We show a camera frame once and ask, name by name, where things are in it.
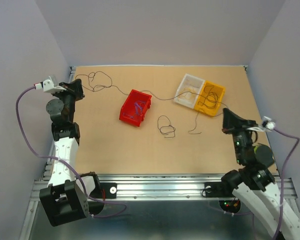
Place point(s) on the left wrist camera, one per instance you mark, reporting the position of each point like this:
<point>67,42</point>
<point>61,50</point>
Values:
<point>49,85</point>

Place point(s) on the red plastic bin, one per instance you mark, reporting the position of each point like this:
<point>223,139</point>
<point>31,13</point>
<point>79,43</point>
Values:
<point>134,108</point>

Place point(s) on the yellow plastic bin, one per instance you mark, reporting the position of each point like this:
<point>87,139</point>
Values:
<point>210,99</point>

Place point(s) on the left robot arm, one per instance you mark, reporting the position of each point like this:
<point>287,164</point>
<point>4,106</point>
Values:
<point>65,199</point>

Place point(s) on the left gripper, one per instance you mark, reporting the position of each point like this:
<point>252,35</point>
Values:
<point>74,88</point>

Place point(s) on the white plastic bin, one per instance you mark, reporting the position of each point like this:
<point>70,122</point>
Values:
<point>188,91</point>

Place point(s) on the left aluminium side rail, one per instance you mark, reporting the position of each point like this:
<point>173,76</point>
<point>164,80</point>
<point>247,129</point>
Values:
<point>51,155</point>

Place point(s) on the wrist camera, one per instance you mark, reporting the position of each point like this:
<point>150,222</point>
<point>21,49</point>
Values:
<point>267,125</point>
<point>49,85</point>

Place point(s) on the aluminium mounting rail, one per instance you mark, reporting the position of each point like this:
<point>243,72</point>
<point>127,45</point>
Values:
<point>160,188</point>

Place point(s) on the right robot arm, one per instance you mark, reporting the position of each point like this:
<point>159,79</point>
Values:
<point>253,184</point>

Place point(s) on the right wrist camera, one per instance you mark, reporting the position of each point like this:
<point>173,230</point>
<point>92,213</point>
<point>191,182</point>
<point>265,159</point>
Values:
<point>267,125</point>

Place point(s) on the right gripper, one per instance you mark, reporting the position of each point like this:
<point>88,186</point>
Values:
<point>231,121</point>

